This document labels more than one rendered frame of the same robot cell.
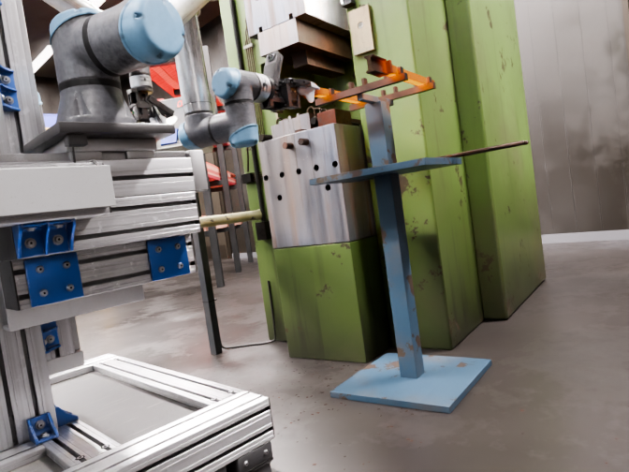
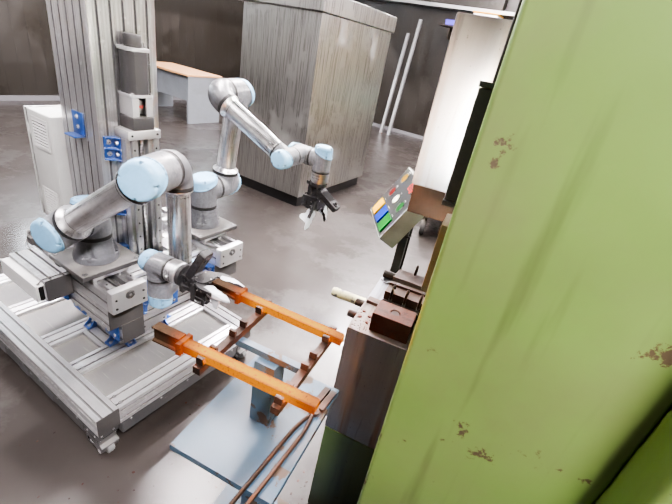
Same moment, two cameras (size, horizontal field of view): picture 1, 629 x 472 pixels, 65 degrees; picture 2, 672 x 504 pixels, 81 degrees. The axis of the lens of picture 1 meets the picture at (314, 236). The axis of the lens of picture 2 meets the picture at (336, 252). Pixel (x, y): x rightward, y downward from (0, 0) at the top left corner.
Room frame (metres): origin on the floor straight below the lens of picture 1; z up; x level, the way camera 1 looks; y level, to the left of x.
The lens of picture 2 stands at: (1.47, -1.03, 1.66)
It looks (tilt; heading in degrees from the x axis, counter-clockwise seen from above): 27 degrees down; 73
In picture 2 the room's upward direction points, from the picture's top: 11 degrees clockwise
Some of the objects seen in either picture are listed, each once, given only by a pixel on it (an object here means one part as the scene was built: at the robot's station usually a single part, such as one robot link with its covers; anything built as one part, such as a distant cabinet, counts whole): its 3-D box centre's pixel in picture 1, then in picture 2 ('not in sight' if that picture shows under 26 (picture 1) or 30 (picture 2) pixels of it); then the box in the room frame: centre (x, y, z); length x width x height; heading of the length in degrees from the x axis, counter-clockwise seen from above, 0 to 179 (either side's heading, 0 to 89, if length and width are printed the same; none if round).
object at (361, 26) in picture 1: (361, 31); (438, 252); (1.95, -0.30, 1.27); 0.09 x 0.02 x 0.17; 55
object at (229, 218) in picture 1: (226, 218); (375, 307); (2.15, 0.37, 0.62); 0.44 x 0.05 x 0.05; 145
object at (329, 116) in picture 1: (334, 120); (393, 321); (1.97, -0.14, 0.95); 0.12 x 0.09 x 0.07; 145
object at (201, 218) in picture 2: not in sight; (203, 213); (1.36, 0.75, 0.87); 0.15 x 0.15 x 0.10
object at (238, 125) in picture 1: (236, 125); (163, 287); (1.27, 0.16, 0.85); 0.11 x 0.08 x 0.11; 66
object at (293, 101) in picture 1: (277, 94); (197, 283); (1.39, 0.05, 0.94); 0.12 x 0.08 x 0.09; 143
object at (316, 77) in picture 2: not in sight; (306, 99); (2.31, 3.95, 1.03); 1.55 x 1.19 x 2.06; 46
